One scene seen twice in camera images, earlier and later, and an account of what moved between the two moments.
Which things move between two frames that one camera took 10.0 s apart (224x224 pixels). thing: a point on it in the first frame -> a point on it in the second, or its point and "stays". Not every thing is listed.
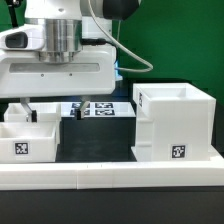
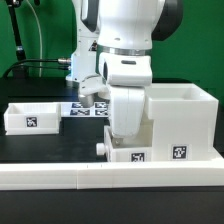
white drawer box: (46, 112) stays
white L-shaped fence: (57, 176) stays
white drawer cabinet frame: (175, 122) stays
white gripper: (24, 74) -> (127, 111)
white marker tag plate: (98, 109) stays
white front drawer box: (28, 142) -> (137, 149)
